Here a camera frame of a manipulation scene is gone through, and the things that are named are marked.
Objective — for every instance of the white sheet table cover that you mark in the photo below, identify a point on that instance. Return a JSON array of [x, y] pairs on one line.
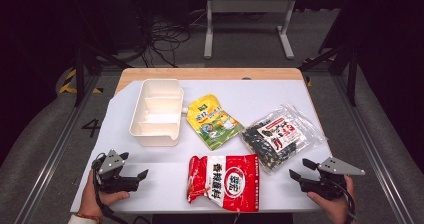
[[266, 94]]

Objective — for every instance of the red and white snack bag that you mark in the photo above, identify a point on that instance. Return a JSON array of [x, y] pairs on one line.
[[226, 182]]

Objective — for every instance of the person's right hand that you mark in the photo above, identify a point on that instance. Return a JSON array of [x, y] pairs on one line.
[[336, 209]]

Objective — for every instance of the black metal stand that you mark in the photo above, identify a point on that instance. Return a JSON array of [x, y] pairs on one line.
[[80, 74], [351, 74]]

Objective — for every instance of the clear bag of dried seaweed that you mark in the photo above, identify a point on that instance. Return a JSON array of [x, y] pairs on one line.
[[276, 137]]

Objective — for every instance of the white metal stand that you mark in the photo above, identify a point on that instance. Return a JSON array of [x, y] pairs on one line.
[[248, 4]]

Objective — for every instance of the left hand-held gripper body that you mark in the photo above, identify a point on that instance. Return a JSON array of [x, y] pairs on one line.
[[115, 184]]

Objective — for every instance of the person's left hand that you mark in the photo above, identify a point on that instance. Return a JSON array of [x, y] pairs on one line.
[[91, 202]]

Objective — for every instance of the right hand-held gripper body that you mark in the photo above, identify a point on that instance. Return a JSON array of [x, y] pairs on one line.
[[328, 184]]

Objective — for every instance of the white divided plastic bin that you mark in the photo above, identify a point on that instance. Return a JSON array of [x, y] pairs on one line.
[[156, 117]]

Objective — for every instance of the wooden table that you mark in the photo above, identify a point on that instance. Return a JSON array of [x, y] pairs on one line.
[[213, 73]]

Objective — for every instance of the aluminium floor rail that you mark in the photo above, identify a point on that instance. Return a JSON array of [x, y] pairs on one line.
[[376, 164], [50, 164]]

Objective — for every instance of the yellow spouted pouch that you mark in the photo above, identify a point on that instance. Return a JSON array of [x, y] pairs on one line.
[[210, 120]]

